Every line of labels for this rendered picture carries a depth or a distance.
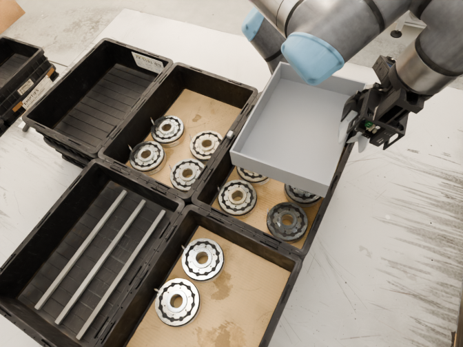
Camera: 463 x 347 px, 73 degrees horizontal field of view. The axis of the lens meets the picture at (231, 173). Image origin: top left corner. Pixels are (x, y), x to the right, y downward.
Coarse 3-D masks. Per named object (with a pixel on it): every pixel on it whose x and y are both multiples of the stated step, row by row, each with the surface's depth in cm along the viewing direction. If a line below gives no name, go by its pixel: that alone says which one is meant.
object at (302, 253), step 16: (256, 96) 91; (240, 128) 85; (352, 144) 80; (208, 176) 80; (336, 176) 78; (208, 208) 75; (320, 208) 73; (240, 224) 72; (272, 240) 70; (304, 256) 69
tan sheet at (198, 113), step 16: (192, 96) 106; (176, 112) 103; (192, 112) 102; (208, 112) 102; (224, 112) 101; (192, 128) 99; (208, 128) 99; (224, 128) 98; (176, 160) 94; (160, 176) 92
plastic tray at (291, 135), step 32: (288, 64) 73; (288, 96) 74; (320, 96) 73; (256, 128) 70; (288, 128) 69; (320, 128) 68; (256, 160) 61; (288, 160) 65; (320, 160) 65; (320, 192) 60
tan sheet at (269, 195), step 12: (336, 168) 89; (228, 180) 89; (276, 180) 88; (264, 192) 87; (276, 192) 86; (216, 204) 86; (264, 204) 85; (252, 216) 83; (264, 216) 83; (312, 216) 82; (264, 228) 82; (300, 240) 79
